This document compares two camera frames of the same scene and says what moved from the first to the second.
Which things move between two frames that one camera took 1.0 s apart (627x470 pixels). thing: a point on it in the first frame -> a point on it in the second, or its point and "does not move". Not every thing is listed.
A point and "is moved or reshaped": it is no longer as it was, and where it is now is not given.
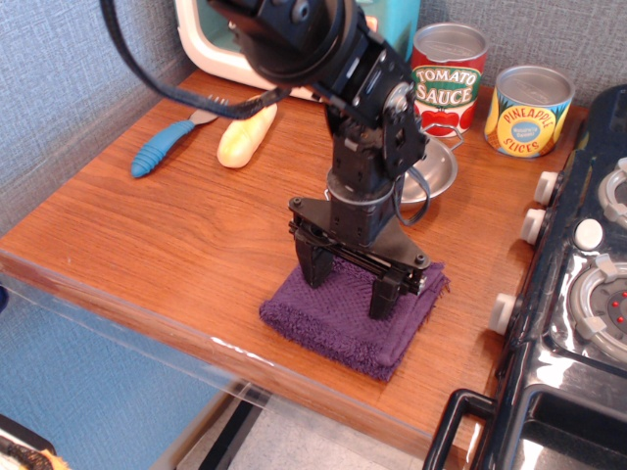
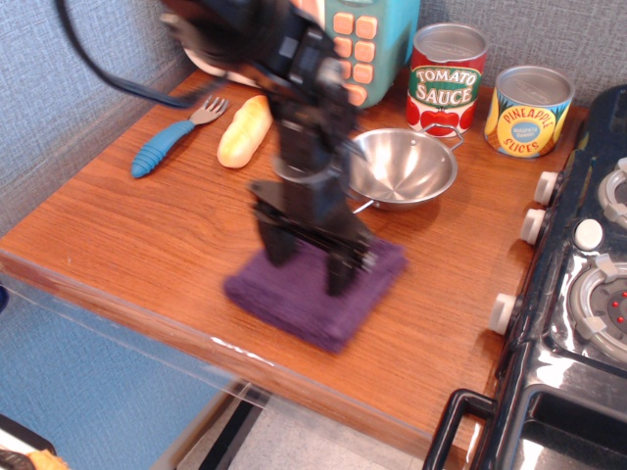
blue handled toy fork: [163, 144] does not move
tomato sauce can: [447, 65] does not move
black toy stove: [560, 400] does not move
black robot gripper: [358, 224] -> [313, 209]
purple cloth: [333, 322] is moved or reshaped
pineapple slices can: [529, 111] does not move
